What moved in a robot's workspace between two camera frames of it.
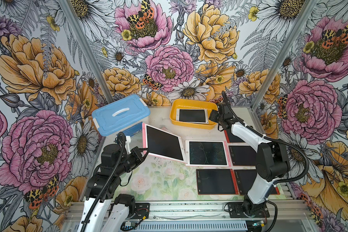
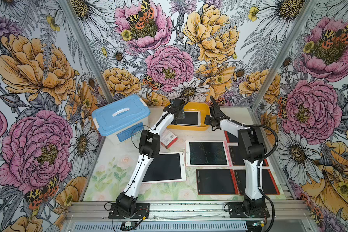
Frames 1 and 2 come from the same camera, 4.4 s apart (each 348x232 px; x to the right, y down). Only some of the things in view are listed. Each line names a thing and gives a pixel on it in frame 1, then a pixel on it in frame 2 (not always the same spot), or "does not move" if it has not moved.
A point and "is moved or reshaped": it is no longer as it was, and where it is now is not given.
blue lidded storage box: (125, 115) does not move
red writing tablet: (231, 138) does not move
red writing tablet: (243, 155) does not move
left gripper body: (128, 162) to (180, 116)
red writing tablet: (216, 181) does not move
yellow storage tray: (193, 114) is moved or reshaped
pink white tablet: (162, 143) to (166, 167)
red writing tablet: (245, 178) does not move
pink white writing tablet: (207, 153) does not move
